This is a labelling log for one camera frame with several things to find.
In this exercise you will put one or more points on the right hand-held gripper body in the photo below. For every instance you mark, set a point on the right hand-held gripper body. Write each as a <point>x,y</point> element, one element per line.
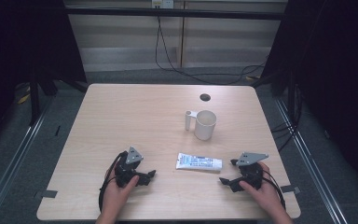
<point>251,174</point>

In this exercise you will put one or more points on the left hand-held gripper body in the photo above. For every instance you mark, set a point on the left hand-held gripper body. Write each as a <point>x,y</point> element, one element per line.
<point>130,161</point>

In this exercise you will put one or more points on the white toothpaste tube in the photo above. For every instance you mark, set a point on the white toothpaste tube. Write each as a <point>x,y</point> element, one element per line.
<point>199,162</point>

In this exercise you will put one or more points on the person's right hand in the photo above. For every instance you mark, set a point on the person's right hand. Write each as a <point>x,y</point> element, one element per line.
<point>264,196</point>

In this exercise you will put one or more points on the person's left hand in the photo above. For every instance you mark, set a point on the person's left hand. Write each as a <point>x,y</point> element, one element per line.
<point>115,196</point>

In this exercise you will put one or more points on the grey tape strip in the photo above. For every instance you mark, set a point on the grey tape strip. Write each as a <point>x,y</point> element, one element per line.
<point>290,189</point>
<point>45,194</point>

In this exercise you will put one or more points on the small black tape piece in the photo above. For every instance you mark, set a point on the small black tape piece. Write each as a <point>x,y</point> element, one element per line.
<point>57,130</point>

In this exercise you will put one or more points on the black metal stand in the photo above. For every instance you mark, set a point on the black metal stand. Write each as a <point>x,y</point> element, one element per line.
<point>34,99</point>

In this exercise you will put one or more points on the yellow floor object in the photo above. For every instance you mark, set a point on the yellow floor object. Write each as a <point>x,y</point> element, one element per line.
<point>24,98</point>

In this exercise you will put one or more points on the dark curtain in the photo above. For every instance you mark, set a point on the dark curtain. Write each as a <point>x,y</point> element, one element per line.
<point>332,77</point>
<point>21,40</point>

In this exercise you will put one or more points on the metal floor rail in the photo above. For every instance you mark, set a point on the metal floor rail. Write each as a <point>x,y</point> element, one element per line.
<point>310,155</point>
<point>15,155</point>

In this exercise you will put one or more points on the black horizontal frame bar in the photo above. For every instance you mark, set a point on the black horizontal frame bar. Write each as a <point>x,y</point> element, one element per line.
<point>167,13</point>

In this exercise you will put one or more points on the white wall socket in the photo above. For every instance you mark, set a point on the white wall socket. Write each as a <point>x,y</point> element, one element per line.
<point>162,3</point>

